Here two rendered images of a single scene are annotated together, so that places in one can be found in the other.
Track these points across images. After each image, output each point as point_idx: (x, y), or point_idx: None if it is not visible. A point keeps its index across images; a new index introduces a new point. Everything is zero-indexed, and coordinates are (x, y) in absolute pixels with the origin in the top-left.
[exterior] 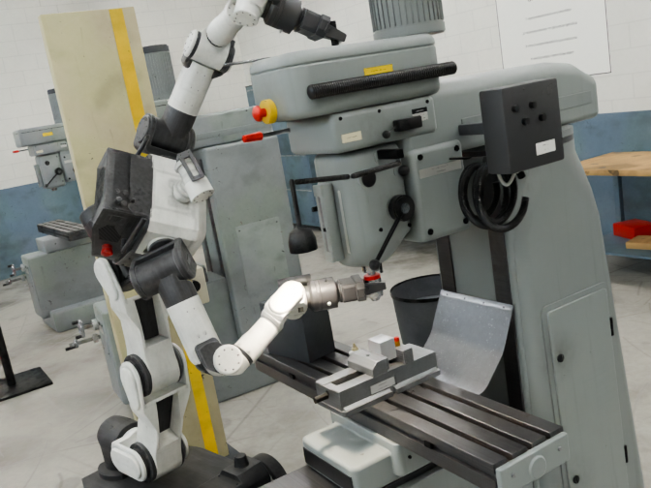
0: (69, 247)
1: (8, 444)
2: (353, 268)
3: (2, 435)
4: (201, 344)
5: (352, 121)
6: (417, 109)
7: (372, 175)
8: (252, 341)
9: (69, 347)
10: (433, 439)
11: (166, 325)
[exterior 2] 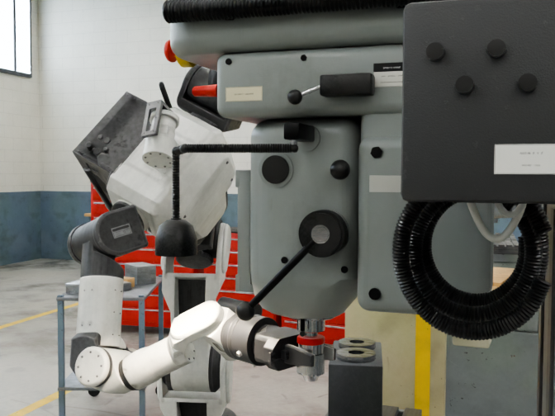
0: (499, 261)
1: (314, 413)
2: None
3: (321, 404)
4: (79, 334)
5: (249, 68)
6: (386, 65)
7: (282, 166)
8: (135, 358)
9: None
10: None
11: None
